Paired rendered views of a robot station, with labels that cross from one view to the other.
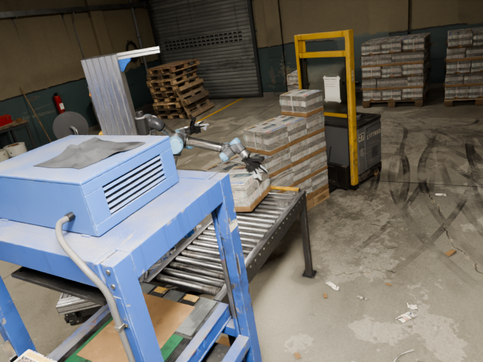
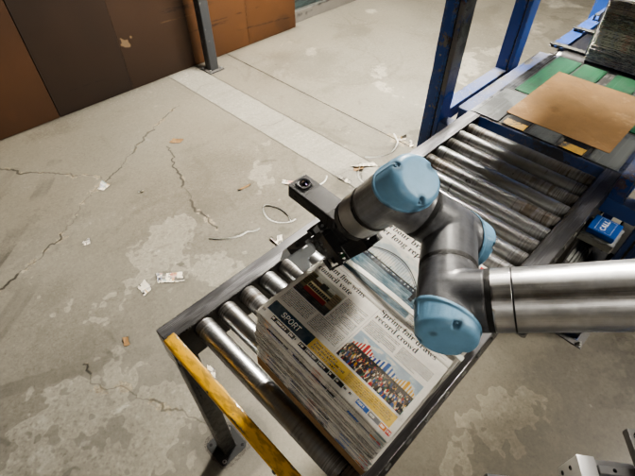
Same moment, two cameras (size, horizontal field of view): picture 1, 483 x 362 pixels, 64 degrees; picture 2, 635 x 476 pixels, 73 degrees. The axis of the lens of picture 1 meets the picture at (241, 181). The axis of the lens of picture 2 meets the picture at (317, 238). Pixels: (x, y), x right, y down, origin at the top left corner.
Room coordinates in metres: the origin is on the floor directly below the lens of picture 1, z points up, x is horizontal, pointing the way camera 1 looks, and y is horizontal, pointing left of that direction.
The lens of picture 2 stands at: (3.17, -0.02, 1.66)
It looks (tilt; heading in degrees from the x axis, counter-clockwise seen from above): 47 degrees down; 193
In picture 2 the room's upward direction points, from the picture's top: straight up
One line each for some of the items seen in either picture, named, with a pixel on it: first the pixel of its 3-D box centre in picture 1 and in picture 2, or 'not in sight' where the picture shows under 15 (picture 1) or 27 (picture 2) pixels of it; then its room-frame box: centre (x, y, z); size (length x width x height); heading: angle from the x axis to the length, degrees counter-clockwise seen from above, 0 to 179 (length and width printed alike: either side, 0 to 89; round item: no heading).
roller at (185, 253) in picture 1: (211, 259); (487, 190); (2.05, 0.27, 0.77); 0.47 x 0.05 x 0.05; 58
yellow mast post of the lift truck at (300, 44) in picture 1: (305, 108); not in sight; (4.71, -0.94, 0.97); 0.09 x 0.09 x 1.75; 37
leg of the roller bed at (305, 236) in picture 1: (306, 240); (209, 408); (2.74, -0.46, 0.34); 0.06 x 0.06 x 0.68; 58
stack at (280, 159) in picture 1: (262, 189); not in sight; (3.75, -0.21, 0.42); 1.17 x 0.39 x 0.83; 127
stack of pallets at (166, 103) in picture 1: (177, 89); not in sight; (10.43, 1.29, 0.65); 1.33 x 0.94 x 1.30; 152
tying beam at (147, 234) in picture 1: (93, 209); not in sight; (1.46, 0.63, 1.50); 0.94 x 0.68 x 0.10; 58
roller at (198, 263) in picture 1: (205, 265); (497, 180); (1.99, 0.30, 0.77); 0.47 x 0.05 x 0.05; 58
